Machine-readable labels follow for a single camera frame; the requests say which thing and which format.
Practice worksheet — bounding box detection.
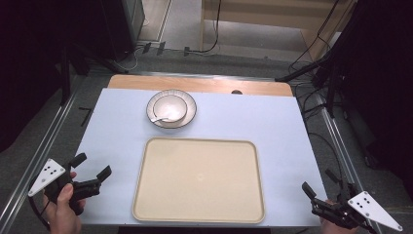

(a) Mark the white plate with dark rim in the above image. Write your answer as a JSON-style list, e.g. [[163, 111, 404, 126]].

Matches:
[[145, 89, 198, 130]]

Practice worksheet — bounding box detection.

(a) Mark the black hanging cable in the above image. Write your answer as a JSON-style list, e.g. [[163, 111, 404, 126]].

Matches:
[[189, 0, 223, 55]]

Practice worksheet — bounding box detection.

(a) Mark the beige plastic tray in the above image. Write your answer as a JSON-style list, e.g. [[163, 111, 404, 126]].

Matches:
[[131, 136, 267, 225]]

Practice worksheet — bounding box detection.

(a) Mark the wooden cabinet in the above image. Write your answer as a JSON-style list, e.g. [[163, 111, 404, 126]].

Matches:
[[199, 0, 358, 62]]

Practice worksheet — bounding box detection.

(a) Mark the black metal stand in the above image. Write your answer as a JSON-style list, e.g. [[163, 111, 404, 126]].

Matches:
[[275, 0, 358, 119], [59, 42, 130, 106]]

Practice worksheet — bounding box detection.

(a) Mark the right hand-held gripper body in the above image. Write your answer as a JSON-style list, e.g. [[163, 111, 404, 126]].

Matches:
[[311, 181, 404, 234]]

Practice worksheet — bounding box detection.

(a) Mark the bundle of black cables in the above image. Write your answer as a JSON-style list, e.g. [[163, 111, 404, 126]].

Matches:
[[286, 32, 345, 183]]

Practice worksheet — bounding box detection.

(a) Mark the grey metal cabinet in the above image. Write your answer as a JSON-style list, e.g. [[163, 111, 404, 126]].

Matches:
[[121, 0, 146, 42]]

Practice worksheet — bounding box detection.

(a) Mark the white bowl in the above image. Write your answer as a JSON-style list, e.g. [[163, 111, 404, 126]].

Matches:
[[152, 95, 189, 125]]

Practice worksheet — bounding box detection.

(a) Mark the black cable loop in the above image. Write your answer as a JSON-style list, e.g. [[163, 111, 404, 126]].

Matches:
[[28, 194, 53, 231]]

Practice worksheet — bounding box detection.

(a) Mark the light blue table mat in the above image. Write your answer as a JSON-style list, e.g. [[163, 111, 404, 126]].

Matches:
[[75, 87, 328, 228]]

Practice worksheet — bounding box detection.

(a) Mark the white cable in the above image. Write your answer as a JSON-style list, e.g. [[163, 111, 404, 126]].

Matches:
[[113, 45, 145, 73]]

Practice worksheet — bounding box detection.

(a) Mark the aluminium rail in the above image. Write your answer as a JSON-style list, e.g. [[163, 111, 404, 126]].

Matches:
[[0, 92, 79, 227], [316, 96, 384, 234]]

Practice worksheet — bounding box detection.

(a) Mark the person's right hand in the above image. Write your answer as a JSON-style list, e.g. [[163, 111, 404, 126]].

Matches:
[[319, 200, 358, 234]]

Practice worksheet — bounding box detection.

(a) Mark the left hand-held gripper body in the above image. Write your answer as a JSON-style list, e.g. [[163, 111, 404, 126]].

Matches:
[[27, 158, 102, 216]]

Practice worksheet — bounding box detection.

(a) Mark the person's left hand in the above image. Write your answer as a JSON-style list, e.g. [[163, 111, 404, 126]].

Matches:
[[42, 171, 88, 234]]

